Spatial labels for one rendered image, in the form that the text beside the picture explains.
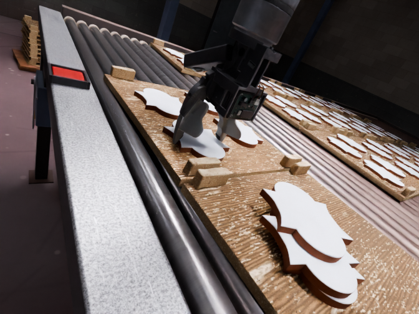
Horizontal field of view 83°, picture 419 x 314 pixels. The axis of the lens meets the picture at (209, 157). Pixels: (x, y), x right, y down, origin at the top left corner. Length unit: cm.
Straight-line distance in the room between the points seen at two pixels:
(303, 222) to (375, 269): 15
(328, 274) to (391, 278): 16
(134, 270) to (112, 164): 17
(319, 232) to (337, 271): 5
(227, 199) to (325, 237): 14
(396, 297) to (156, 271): 32
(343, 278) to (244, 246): 11
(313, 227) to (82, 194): 29
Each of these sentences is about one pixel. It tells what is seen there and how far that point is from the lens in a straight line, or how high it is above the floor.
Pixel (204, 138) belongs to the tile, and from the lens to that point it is 47.
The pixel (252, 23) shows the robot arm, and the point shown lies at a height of 116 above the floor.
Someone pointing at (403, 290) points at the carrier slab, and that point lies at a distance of 47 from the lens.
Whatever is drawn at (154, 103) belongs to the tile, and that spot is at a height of 95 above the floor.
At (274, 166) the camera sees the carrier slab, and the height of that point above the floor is 94.
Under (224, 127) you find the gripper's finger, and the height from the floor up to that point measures 98.
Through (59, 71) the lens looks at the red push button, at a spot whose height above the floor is 93.
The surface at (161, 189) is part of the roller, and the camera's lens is 34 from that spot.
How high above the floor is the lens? 114
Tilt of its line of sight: 27 degrees down
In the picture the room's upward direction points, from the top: 25 degrees clockwise
